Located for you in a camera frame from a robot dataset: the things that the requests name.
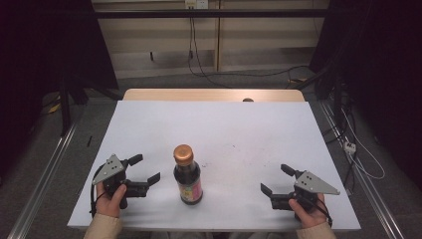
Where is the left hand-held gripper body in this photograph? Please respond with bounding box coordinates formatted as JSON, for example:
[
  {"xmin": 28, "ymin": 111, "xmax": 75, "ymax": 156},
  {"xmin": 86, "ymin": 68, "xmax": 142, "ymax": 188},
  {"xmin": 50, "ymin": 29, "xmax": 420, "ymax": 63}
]
[{"xmin": 92, "ymin": 153, "xmax": 150, "ymax": 210}]

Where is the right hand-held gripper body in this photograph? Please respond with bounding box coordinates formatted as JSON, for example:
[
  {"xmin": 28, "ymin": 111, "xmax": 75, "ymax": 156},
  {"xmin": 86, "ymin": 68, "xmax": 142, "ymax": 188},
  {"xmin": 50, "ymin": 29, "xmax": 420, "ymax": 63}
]
[{"xmin": 269, "ymin": 169, "xmax": 341, "ymax": 221}]

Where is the dark soy sauce bottle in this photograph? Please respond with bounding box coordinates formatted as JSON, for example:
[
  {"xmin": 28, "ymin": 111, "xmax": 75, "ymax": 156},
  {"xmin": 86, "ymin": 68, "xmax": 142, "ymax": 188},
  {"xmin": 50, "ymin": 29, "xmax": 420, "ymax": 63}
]
[{"xmin": 172, "ymin": 143, "xmax": 204, "ymax": 206}]

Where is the person's right hand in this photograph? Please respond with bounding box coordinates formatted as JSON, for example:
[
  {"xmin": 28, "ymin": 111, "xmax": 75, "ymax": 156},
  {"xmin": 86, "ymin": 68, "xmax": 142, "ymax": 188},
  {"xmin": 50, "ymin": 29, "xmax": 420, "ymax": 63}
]
[{"xmin": 288, "ymin": 192, "xmax": 329, "ymax": 230}]

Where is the person's left hand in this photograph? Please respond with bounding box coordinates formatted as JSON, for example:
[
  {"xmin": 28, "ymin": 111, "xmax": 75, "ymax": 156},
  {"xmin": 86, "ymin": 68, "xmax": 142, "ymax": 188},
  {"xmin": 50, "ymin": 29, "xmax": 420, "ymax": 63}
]
[{"xmin": 95, "ymin": 181, "xmax": 128, "ymax": 219}]

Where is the white power strip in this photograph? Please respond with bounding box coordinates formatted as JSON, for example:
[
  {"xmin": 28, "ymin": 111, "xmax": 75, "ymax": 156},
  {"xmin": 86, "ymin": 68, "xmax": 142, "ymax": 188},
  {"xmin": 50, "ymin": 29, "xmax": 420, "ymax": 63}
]
[{"xmin": 343, "ymin": 140, "xmax": 357, "ymax": 155}]

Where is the black metal stand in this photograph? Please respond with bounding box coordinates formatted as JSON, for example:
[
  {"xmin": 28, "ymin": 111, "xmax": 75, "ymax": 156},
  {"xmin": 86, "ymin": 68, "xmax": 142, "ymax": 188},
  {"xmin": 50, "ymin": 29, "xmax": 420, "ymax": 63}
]
[
  {"xmin": 57, "ymin": 71, "xmax": 123, "ymax": 137},
  {"xmin": 292, "ymin": 63, "xmax": 349, "ymax": 133}
]

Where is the black curtain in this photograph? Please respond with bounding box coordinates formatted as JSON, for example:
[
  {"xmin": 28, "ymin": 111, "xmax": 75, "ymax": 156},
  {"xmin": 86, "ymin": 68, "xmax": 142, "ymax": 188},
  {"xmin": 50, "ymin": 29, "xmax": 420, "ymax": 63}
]
[
  {"xmin": 308, "ymin": 0, "xmax": 422, "ymax": 192},
  {"xmin": 0, "ymin": 0, "xmax": 119, "ymax": 187}
]

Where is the black horizontal bar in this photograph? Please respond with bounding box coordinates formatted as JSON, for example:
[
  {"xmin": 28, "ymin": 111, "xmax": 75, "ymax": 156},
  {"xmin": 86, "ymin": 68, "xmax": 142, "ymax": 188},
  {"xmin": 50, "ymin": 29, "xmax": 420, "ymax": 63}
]
[{"xmin": 93, "ymin": 8, "xmax": 329, "ymax": 19}]

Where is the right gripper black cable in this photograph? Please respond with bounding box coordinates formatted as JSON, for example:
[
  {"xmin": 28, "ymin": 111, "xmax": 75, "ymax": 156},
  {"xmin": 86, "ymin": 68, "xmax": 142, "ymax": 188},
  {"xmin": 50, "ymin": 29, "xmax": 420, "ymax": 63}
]
[{"xmin": 296, "ymin": 193, "xmax": 334, "ymax": 228}]

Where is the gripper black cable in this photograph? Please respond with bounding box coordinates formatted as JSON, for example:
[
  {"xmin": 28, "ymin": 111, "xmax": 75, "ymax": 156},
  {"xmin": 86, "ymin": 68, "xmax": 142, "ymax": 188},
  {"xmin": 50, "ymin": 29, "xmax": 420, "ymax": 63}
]
[
  {"xmin": 296, "ymin": 193, "xmax": 334, "ymax": 228},
  {"xmin": 89, "ymin": 164, "xmax": 106, "ymax": 218}
]

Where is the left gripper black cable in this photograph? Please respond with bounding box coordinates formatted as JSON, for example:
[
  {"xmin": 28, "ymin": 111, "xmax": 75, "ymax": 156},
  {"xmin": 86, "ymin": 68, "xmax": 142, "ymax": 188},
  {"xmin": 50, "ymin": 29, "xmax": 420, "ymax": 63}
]
[{"xmin": 89, "ymin": 164, "xmax": 106, "ymax": 218}]

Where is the aluminium floor rail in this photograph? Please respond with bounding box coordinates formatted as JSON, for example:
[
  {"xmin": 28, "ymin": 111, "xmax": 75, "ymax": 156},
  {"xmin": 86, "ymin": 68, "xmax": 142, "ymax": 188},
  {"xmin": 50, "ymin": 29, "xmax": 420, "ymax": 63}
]
[
  {"xmin": 7, "ymin": 120, "xmax": 78, "ymax": 239},
  {"xmin": 318, "ymin": 101, "xmax": 406, "ymax": 239}
]

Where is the white cable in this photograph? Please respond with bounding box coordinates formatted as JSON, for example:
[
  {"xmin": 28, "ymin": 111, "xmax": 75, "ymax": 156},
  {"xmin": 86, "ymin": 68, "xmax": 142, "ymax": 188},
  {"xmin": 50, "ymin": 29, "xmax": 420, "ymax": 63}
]
[{"xmin": 339, "ymin": 108, "xmax": 386, "ymax": 181}]

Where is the black hanging cable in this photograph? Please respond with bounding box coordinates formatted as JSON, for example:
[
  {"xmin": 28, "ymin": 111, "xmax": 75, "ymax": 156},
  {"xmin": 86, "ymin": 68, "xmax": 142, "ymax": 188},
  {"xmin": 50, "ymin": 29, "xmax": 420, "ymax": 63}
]
[{"xmin": 187, "ymin": 7, "xmax": 312, "ymax": 89}]

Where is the white wall socket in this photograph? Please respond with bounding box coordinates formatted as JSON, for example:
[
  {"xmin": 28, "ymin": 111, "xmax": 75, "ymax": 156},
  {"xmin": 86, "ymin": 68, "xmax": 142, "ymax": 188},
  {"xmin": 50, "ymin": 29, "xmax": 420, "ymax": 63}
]
[{"xmin": 184, "ymin": 0, "xmax": 210, "ymax": 10}]

